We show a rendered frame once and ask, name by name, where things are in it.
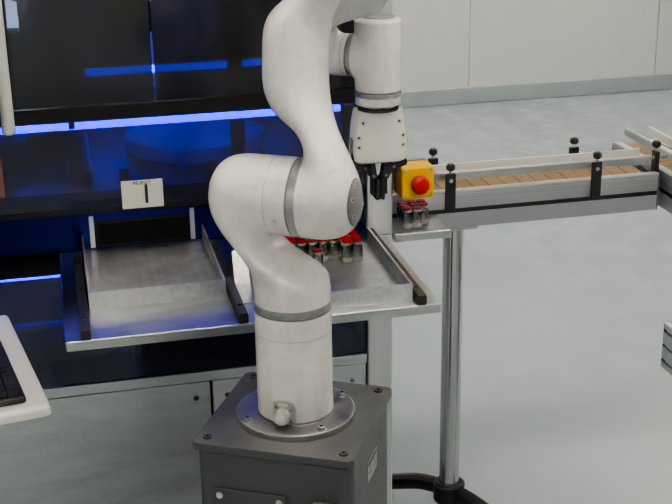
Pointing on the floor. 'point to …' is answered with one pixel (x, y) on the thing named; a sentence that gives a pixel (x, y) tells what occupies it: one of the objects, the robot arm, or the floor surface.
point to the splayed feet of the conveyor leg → (436, 488)
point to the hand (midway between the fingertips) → (378, 187)
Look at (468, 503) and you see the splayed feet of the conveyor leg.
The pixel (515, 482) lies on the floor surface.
